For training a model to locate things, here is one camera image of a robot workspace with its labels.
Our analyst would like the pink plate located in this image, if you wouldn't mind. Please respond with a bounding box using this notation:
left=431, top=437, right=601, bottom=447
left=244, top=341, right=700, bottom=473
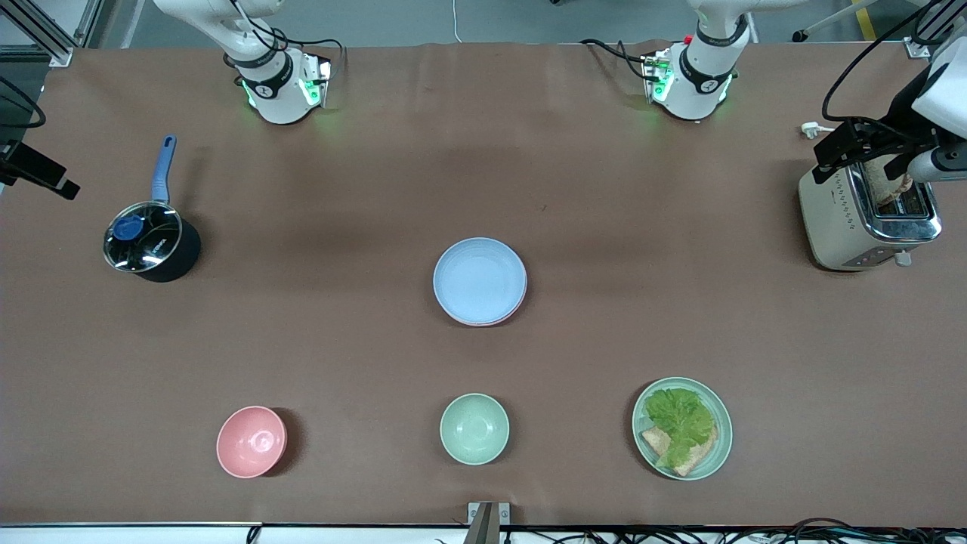
left=450, top=276, right=528, bottom=327

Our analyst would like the blue plate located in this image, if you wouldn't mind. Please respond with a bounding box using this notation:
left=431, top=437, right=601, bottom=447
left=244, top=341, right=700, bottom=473
left=433, top=237, right=527, bottom=325

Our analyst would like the toast slice in toaster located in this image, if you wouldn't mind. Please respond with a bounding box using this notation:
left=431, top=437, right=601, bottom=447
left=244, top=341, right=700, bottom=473
left=864, top=155, right=915, bottom=206

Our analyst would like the silver toaster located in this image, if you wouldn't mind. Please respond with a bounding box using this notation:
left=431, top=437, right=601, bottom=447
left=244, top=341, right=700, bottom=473
left=799, top=155, right=943, bottom=271

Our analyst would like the glass pot lid blue knob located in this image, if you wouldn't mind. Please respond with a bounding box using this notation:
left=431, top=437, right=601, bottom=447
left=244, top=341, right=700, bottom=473
left=103, top=201, right=184, bottom=272

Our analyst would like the white stand pole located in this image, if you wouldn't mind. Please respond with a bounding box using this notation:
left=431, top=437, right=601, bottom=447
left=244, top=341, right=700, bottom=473
left=792, top=0, right=881, bottom=43

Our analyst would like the green plate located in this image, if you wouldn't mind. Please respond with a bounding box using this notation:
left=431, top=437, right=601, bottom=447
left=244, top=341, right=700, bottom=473
left=632, top=376, right=734, bottom=481

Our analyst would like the green lettuce leaf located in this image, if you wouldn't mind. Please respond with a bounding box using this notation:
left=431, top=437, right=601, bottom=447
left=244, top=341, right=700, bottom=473
left=644, top=388, right=716, bottom=469

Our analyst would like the brown bread slice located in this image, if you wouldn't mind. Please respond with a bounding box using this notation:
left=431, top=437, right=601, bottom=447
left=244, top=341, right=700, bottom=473
left=641, top=425, right=718, bottom=477

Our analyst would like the pink bowl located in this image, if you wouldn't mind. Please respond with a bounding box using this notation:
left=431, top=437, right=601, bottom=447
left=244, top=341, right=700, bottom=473
left=216, top=406, right=288, bottom=478

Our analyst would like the brown table cover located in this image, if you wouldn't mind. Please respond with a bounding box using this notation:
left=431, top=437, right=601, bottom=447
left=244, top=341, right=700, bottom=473
left=0, top=42, right=967, bottom=527

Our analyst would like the green bowl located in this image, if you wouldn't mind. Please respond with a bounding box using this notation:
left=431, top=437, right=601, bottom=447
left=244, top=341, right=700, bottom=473
left=440, top=393, right=510, bottom=465

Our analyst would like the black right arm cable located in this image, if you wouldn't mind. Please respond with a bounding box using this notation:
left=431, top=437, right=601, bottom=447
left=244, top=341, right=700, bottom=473
left=0, top=74, right=48, bottom=129

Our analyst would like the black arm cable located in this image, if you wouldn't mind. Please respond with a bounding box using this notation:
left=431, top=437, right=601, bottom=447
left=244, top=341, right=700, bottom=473
left=0, top=74, right=48, bottom=129
left=821, top=0, right=967, bottom=123

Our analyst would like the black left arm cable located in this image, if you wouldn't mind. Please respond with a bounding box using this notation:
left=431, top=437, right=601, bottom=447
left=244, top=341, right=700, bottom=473
left=821, top=0, right=967, bottom=123

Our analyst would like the aluminium frame profile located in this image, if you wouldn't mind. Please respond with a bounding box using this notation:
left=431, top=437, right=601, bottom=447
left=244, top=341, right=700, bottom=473
left=903, top=0, right=956, bottom=60
left=0, top=0, right=103, bottom=67

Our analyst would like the black saucepan blue handle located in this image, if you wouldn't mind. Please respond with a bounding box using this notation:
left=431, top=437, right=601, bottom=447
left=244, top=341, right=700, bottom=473
left=103, top=134, right=202, bottom=283

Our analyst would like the black base cable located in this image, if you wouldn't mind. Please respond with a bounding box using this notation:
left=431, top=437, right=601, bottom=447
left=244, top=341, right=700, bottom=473
left=283, top=36, right=346, bottom=76
left=580, top=38, right=654, bottom=80

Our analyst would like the grey metal bracket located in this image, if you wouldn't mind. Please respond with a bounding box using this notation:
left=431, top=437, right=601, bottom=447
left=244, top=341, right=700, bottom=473
left=467, top=502, right=511, bottom=544

